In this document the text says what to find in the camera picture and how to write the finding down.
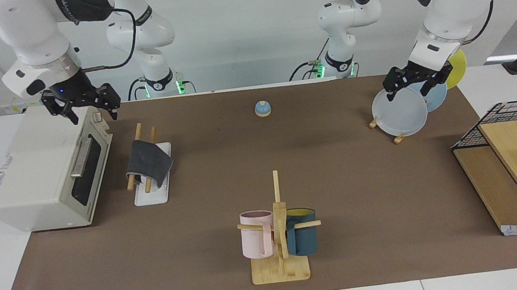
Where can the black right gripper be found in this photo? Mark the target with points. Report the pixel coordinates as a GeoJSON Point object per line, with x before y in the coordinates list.
{"type": "Point", "coordinates": [72, 91]}

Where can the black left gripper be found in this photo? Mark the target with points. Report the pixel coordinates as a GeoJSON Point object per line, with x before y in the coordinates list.
{"type": "Point", "coordinates": [423, 73]}

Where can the purple and grey towel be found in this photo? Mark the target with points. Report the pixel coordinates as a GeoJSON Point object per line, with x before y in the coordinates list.
{"type": "Point", "coordinates": [147, 161]}

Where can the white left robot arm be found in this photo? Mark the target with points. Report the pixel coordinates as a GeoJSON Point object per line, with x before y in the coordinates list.
{"type": "Point", "coordinates": [446, 14]}

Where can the wooden plate rack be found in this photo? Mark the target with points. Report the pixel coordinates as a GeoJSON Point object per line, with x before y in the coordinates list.
{"type": "Point", "coordinates": [398, 139]}

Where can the white towel rack wooden bars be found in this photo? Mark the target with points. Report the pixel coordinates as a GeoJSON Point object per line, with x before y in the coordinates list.
{"type": "Point", "coordinates": [151, 197]}

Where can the light blue plate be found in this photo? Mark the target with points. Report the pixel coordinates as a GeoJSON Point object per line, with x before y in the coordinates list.
{"type": "Point", "coordinates": [437, 97]}

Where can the grey plate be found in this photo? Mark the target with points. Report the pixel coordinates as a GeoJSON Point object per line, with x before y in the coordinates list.
{"type": "Point", "coordinates": [402, 115]}

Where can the yellow plate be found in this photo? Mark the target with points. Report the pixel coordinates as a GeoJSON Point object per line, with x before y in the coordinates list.
{"type": "Point", "coordinates": [458, 66]}

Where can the white power strip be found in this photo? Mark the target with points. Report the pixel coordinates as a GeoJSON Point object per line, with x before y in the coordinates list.
{"type": "Point", "coordinates": [7, 110]}

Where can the beige toaster oven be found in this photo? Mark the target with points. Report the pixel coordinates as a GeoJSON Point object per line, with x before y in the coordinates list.
{"type": "Point", "coordinates": [32, 183]}

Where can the wooden shelf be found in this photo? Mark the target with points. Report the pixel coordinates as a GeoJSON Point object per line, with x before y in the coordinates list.
{"type": "Point", "coordinates": [507, 176]}

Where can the small blue bell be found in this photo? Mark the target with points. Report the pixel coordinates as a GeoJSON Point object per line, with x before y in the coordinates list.
{"type": "Point", "coordinates": [263, 110]}

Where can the dark teal mug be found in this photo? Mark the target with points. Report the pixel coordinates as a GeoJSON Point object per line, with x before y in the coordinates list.
{"type": "Point", "coordinates": [304, 238]}

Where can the brown table mat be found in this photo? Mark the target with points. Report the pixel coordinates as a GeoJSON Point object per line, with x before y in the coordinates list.
{"type": "Point", "coordinates": [204, 266]}

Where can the pink mug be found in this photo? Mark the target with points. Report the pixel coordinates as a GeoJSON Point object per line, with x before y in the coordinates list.
{"type": "Point", "coordinates": [254, 241]}

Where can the wooden mug tree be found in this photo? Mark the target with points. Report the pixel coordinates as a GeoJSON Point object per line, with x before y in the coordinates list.
{"type": "Point", "coordinates": [281, 272]}

